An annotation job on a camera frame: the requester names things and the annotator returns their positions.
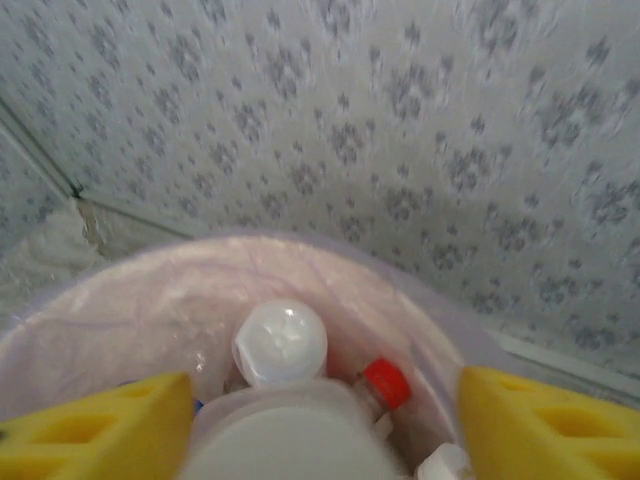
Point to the clear bottle red print label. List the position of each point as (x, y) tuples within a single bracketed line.
[(386, 382)]

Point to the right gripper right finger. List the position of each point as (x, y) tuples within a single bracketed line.
[(550, 435)]

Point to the pink plastic bin liner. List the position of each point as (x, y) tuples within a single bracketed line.
[(125, 320)]

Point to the small bottle green white label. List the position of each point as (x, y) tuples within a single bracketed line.
[(442, 464)]

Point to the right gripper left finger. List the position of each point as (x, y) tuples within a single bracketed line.
[(90, 435)]

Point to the clear bottle blue label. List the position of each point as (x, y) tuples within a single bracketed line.
[(290, 440)]

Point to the cola bottle red label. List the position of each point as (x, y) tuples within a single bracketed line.
[(280, 342)]

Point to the crushed bottle blue label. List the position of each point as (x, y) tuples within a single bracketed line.
[(198, 406)]

